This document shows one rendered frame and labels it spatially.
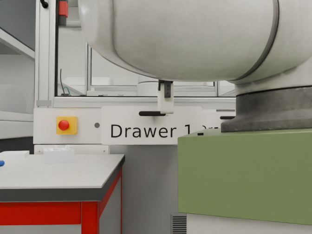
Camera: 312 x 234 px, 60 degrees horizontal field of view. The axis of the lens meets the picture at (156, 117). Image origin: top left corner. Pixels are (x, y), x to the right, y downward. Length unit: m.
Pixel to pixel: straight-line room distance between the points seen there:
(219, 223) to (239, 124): 0.14
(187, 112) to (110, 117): 0.22
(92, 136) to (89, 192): 0.62
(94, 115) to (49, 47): 0.34
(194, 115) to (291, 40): 0.45
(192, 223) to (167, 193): 0.78
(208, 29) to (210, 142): 0.13
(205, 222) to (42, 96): 0.95
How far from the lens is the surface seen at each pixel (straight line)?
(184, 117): 0.78
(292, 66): 0.41
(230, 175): 0.34
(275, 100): 0.42
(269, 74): 0.41
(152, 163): 1.12
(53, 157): 0.86
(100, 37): 0.30
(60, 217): 0.57
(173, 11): 0.28
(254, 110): 0.43
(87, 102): 1.14
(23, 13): 2.04
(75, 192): 0.54
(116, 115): 0.78
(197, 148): 0.34
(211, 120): 1.13
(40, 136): 1.19
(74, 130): 1.10
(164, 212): 1.17
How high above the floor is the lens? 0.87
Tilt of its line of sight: 2 degrees up
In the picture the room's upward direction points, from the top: straight up
